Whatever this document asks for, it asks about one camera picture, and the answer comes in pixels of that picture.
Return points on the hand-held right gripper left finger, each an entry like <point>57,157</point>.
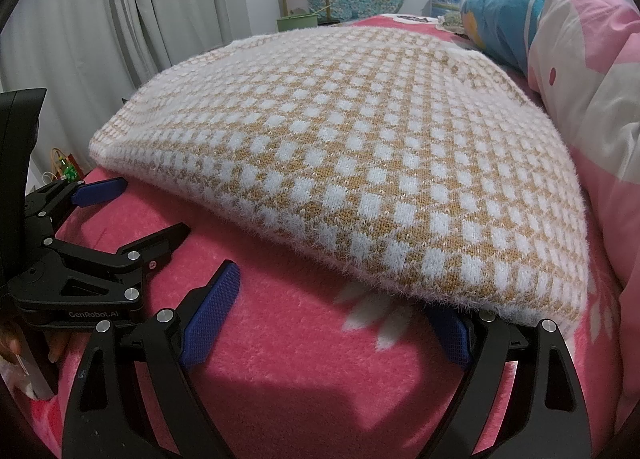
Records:
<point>210,319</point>

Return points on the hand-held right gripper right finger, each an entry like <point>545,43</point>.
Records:
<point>452,336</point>

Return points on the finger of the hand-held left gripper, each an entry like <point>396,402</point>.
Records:
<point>100,191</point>
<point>150,249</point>

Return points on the beige white checked knit coat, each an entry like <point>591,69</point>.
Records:
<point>350,149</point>

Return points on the person's left hand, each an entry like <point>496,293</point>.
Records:
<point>57,346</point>

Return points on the colourful gift bag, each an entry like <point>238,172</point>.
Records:
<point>67,166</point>

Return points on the pink fleece bed blanket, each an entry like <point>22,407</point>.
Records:
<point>300,364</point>

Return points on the grey white curtain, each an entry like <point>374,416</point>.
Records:
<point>125,14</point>

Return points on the green bowl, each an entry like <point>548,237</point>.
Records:
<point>297,23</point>

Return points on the pink white printed quilt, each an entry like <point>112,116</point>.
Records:
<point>600,89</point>

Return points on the small patterned cloth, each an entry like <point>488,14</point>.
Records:
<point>452,24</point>

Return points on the blue printed pillow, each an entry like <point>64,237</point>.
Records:
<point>500,14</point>

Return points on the blue water jug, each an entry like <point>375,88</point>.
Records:
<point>446,1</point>

